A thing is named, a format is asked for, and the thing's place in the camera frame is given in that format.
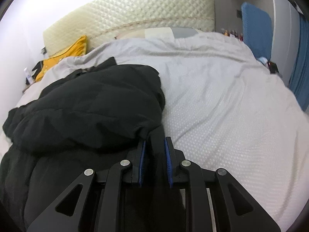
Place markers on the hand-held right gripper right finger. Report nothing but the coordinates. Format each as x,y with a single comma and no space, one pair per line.
168,160

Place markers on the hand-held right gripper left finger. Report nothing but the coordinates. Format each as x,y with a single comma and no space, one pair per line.
142,160

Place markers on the black padded jacket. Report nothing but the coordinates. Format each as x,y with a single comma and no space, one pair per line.
91,108

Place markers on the grey bed blanket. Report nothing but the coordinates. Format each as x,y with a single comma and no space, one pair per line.
217,101

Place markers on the patchwork pillow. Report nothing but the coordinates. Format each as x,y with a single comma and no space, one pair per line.
159,32

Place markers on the yellow pillow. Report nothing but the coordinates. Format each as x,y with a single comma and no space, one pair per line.
72,50

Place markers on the dark cloth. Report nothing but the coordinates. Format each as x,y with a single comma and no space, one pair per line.
37,67

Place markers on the dark small device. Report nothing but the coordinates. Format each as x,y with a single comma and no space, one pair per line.
274,67

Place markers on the white bottle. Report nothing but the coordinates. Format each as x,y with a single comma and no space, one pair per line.
28,76

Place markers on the row of small bottles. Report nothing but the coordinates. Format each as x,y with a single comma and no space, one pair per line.
233,33

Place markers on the cream quilted headboard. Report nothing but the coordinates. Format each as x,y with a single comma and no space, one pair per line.
144,7

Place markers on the blue chair back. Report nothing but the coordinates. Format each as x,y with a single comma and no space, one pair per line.
256,29

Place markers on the blue curtain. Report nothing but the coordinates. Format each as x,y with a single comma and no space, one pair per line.
301,65

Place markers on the wall socket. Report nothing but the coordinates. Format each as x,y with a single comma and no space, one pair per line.
43,50

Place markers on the dark wall switch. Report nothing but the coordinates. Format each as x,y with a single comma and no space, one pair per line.
239,13

